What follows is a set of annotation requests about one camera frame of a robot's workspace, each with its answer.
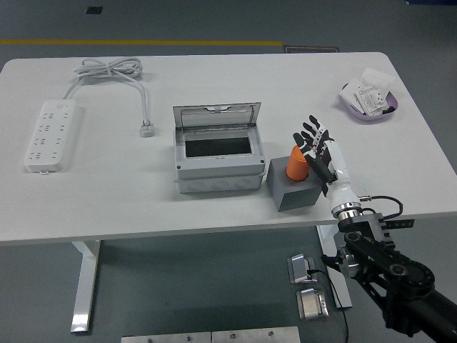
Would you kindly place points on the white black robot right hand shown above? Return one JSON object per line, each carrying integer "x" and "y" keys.
{"x": 341, "y": 186}

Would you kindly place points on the orange cylindrical battery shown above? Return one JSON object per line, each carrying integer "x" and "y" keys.
{"x": 296, "y": 164}

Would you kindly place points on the grey junction box with lid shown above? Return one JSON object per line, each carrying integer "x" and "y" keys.
{"x": 214, "y": 171}

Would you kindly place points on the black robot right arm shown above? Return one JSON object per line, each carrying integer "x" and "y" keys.
{"x": 403, "y": 271}

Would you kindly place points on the grey block with round hole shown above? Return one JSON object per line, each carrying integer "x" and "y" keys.
{"x": 296, "y": 198}

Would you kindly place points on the white table leg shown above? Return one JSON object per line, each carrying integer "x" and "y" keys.
{"x": 85, "y": 286}
{"x": 326, "y": 234}

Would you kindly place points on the purple shallow tray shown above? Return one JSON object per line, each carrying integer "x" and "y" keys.
{"x": 357, "y": 116}

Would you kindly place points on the small dark item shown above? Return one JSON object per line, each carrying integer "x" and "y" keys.
{"x": 387, "y": 110}

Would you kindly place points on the white printed packet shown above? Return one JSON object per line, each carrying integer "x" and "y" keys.
{"x": 373, "y": 100}

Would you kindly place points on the open silver floor socket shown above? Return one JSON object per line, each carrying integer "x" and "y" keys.
{"x": 312, "y": 303}
{"x": 300, "y": 268}

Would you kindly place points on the plain white packet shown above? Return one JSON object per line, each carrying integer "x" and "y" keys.
{"x": 350, "y": 92}

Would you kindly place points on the clear plastic packet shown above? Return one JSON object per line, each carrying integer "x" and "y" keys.
{"x": 376, "y": 76}

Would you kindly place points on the dark floor sign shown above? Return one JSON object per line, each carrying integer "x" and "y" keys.
{"x": 310, "y": 49}

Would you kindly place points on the grey metal plate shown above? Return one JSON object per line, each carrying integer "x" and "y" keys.
{"x": 255, "y": 335}
{"x": 166, "y": 338}

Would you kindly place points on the white power strip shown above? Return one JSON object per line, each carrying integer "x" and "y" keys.
{"x": 50, "y": 135}

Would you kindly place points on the dark square floor hatch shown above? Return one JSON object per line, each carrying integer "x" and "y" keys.
{"x": 93, "y": 10}

